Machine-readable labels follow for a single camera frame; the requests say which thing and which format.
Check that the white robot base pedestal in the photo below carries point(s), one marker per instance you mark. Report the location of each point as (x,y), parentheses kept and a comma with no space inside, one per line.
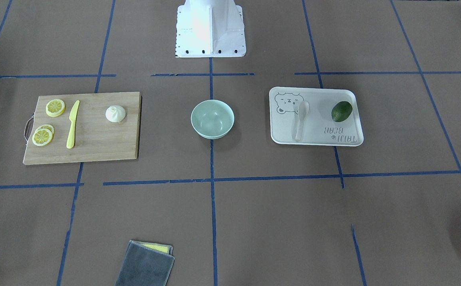
(210,29)

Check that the white plastic spoon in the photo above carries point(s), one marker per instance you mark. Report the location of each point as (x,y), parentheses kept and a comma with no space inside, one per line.
(303,111)

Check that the lower back lemon slice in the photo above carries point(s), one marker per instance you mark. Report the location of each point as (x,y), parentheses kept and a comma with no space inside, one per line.
(48,127)

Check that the white bear tray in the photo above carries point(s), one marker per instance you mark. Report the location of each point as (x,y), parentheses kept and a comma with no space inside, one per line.
(319,128)

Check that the bamboo cutting board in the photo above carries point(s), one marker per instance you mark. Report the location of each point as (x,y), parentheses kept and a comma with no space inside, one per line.
(96,138)

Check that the grey cloth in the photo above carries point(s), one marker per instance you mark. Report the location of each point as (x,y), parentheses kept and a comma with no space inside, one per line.
(143,266)

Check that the white steamed bun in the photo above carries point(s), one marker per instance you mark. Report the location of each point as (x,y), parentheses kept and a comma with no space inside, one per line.
(115,114)

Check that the yellow sponge cloth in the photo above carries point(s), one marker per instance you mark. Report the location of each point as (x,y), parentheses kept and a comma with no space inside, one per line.
(168,249)

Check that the yellow plastic knife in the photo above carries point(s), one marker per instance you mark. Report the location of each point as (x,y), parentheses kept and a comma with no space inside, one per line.
(71,139)

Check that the light green bowl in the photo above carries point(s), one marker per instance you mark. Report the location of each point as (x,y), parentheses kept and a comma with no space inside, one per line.
(212,119)

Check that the upper lemon slice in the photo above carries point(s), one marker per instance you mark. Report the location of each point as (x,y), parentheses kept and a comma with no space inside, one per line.
(55,108)

